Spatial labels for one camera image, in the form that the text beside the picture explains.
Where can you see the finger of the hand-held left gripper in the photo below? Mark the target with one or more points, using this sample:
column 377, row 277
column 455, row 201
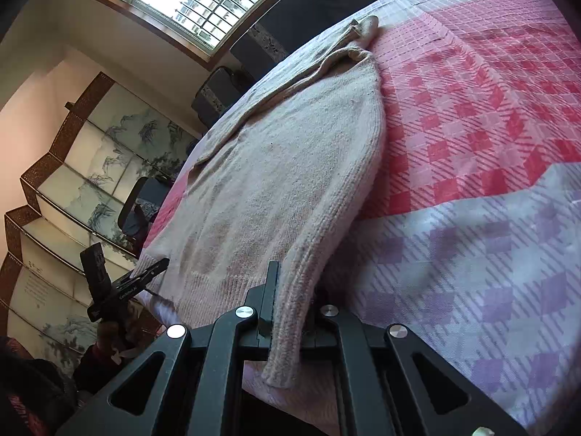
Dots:
column 152, row 270

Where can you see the dark sofa with patterned stripes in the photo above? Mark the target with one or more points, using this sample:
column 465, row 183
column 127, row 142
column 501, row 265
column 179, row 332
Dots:
column 317, row 18

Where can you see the dark armchair with patterned stripe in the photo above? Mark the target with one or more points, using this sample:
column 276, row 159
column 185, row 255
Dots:
column 218, row 95

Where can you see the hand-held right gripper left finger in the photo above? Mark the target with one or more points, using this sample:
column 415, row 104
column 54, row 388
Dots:
column 266, row 314

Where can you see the black office chair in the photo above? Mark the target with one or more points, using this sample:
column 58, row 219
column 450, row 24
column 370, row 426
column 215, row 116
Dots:
column 131, row 202

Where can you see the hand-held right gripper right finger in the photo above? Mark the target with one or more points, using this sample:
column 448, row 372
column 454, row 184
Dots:
column 337, row 328

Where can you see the dark cloth with red print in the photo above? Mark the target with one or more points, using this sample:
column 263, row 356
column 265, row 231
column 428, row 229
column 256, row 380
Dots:
column 27, row 395

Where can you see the wooden framed barred window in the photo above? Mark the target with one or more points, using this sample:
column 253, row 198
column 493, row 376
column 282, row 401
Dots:
column 204, row 0

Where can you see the landscape painted folding screen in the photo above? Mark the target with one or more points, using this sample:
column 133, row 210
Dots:
column 90, row 168

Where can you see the beige knit sweater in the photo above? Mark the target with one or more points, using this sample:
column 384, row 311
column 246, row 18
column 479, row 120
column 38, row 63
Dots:
column 272, row 168

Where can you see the pink plaid bedsheet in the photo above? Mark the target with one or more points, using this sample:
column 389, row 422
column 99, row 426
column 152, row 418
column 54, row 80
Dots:
column 454, row 145

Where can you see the person's left forearm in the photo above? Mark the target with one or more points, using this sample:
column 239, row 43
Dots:
column 95, row 372

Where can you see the person's left hand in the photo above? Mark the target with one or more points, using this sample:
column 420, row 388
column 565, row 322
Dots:
column 113, row 338

